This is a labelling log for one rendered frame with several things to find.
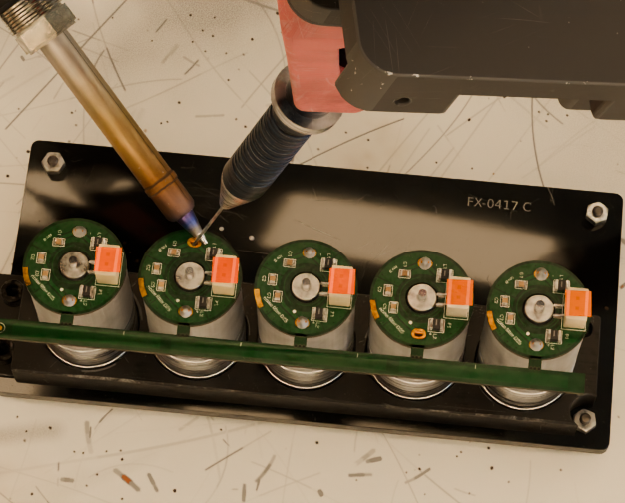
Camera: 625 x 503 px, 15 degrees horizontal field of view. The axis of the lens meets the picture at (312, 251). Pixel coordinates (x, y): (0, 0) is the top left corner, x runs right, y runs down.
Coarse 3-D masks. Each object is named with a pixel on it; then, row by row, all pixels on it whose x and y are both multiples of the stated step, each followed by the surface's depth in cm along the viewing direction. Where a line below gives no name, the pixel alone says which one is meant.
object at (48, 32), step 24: (24, 0) 54; (48, 0) 54; (24, 24) 54; (48, 24) 54; (72, 24) 55; (24, 48) 55; (48, 48) 55; (72, 48) 55; (72, 72) 55; (96, 72) 55; (96, 96) 55; (96, 120) 55; (120, 120) 55; (120, 144) 55; (144, 144) 55; (144, 168) 55; (168, 168) 55; (168, 192) 55; (168, 216) 55
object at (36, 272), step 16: (64, 224) 56; (80, 224) 56; (96, 224) 56; (32, 240) 56; (48, 240) 56; (64, 240) 56; (80, 240) 56; (96, 240) 56; (112, 240) 56; (32, 256) 56; (48, 256) 56; (32, 272) 56; (48, 272) 56; (32, 288) 55; (48, 288) 55; (64, 288) 55; (80, 288) 55; (96, 288) 55; (112, 288) 55; (48, 304) 55; (80, 304) 55; (96, 304) 55
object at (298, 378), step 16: (320, 288) 56; (352, 320) 57; (272, 336) 56; (288, 336) 55; (320, 336) 55; (336, 336) 56; (352, 336) 58; (272, 368) 59; (288, 368) 58; (304, 368) 57; (288, 384) 59; (304, 384) 59; (320, 384) 59
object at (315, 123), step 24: (288, 72) 49; (288, 96) 48; (264, 120) 50; (288, 120) 48; (312, 120) 48; (336, 120) 49; (240, 144) 51; (264, 144) 50; (288, 144) 50; (240, 168) 51; (264, 168) 51; (240, 192) 52; (264, 192) 52
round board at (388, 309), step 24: (384, 264) 56; (408, 264) 56; (432, 264) 56; (456, 264) 56; (384, 288) 55; (408, 288) 55; (384, 312) 55; (408, 312) 55; (432, 312) 55; (408, 336) 55; (432, 336) 55; (456, 336) 55
